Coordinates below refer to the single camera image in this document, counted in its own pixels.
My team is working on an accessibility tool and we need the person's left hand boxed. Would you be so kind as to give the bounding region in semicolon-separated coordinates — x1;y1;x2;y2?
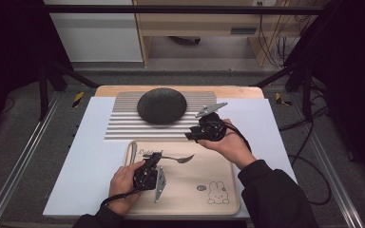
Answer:
107;159;147;217

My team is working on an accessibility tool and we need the white table cover sheet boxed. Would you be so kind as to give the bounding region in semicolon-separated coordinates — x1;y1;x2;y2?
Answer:
42;96;298;220

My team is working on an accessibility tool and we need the aluminium floor rail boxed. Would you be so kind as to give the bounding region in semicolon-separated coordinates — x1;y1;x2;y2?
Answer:
289;94;365;228
0;94;62;228

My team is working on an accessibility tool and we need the silver table knife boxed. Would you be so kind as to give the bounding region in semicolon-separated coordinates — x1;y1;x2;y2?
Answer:
129;141;139;166

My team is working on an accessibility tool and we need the grey striped placemat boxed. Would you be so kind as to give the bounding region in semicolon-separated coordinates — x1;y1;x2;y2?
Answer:
104;90;222;142

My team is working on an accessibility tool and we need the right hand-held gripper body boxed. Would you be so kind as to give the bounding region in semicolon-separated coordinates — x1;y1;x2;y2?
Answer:
195;102;229;143

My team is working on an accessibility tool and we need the person's right hand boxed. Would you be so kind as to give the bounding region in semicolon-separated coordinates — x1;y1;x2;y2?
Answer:
197;119;258;171

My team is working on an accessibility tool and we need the white cabinet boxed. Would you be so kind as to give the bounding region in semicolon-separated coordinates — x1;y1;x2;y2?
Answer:
43;0;144;63

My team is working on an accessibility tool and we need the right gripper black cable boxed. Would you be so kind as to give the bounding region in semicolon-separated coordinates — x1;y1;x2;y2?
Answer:
221;121;333;206

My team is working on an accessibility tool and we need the black metal stand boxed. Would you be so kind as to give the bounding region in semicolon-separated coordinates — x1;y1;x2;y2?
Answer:
37;59;100;122
250;62;316;124

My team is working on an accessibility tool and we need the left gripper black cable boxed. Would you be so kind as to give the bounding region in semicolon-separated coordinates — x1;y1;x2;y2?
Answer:
100;187;141;209

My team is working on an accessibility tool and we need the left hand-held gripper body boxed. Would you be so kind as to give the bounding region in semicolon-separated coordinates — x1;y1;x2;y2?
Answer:
132;161;167;204

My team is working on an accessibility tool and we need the yellow black tape marker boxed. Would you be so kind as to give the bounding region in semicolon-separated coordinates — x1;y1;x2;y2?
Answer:
275;91;294;107
71;90;86;108

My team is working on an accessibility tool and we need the dark curtain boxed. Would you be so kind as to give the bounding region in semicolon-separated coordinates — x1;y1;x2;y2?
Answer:
0;0;74;142
284;0;365;184

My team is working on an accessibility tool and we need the black floor cable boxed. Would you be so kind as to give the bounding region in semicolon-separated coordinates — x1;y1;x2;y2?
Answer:
279;105;331;133

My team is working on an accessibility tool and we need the hanging black cable bundle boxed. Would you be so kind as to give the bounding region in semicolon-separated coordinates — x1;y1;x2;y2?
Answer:
256;1;300;69

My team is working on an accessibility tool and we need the beige tray with rabbit print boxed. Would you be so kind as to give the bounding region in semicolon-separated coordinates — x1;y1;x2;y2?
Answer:
116;139;240;217

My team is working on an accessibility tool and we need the light wooden desk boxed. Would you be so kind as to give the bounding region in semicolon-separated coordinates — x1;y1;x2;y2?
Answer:
132;0;331;68

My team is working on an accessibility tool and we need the black textured plate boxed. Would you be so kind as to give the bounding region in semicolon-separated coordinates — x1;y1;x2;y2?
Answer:
136;87;188;125

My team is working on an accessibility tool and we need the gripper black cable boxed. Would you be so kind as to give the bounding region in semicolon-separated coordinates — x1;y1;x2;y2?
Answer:
221;121;333;206
100;187;141;209

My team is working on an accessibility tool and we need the black horizontal frame bar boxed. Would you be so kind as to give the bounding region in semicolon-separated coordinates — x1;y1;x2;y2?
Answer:
42;4;326;16

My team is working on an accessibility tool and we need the silver fork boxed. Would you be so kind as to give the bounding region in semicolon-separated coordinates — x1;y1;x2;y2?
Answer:
142;153;196;164

